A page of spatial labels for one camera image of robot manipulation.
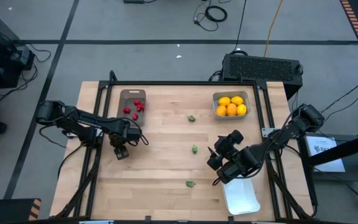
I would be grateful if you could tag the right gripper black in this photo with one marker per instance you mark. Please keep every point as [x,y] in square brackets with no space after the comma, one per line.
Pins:
[238,163]

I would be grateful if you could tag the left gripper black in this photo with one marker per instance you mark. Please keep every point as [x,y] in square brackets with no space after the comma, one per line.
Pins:
[123,135]

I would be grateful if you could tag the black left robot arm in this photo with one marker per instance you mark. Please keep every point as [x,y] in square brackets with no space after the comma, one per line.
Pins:
[82,121]

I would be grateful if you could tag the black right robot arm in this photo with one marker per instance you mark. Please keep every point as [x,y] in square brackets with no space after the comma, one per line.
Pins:
[278,140]

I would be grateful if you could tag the green toy pepper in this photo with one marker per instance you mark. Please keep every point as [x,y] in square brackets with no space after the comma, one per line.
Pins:
[190,183]
[191,118]
[194,149]

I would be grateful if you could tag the dark taupe plastic basket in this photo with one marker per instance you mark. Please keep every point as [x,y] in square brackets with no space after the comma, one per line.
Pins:
[129,96]

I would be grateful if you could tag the light grey plastic basket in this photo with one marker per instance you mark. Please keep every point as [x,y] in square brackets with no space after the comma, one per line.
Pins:
[228,118]

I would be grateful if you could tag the white plastic basket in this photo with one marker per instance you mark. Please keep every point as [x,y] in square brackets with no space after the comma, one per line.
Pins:
[241,199]

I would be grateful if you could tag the black perforated computer case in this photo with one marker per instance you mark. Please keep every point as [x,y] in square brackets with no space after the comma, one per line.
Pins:
[259,68]

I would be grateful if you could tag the white printed paper sheet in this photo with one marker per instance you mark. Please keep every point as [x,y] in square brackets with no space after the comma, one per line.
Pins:
[325,155]

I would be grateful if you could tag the black stand beam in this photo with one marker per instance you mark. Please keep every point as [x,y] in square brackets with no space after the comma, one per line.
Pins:
[340,151]

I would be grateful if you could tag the black power strip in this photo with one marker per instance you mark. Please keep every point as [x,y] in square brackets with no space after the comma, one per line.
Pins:
[134,1]

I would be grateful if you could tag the black box with hazard stripes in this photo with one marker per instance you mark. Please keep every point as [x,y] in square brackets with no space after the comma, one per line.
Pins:
[8,211]

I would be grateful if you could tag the grey side table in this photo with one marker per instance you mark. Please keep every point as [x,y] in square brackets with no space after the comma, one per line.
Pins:
[356,169]

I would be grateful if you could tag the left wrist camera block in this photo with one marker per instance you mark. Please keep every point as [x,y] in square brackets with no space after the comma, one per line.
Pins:
[121,152]

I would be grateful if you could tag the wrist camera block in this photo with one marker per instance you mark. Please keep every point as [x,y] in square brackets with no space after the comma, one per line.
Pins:
[121,152]
[228,143]

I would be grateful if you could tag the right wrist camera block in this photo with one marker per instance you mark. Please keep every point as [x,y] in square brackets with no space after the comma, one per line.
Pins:
[228,143]

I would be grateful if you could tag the grey metal base plate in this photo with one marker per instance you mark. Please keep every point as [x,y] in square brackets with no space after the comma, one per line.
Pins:
[266,133]

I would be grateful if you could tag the black aluminium table frame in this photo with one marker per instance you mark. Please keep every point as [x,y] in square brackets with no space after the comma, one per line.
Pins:
[172,82]

